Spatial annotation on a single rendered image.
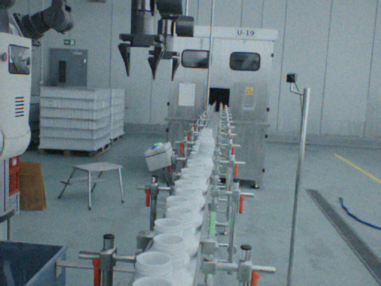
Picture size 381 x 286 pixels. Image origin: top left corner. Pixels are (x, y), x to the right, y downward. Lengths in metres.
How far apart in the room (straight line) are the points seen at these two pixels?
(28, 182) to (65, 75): 7.56
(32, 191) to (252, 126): 2.87
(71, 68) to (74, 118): 4.31
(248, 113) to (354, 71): 6.29
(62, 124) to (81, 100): 0.53
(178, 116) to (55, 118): 2.74
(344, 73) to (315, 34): 1.20
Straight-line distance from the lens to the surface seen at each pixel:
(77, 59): 11.86
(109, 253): 0.67
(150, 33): 1.07
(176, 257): 0.50
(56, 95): 7.82
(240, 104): 5.77
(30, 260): 1.14
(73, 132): 7.77
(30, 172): 4.56
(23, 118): 1.46
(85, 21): 11.93
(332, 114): 11.63
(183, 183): 0.81
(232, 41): 5.79
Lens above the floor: 1.34
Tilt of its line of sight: 7 degrees down
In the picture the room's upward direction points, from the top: 3 degrees clockwise
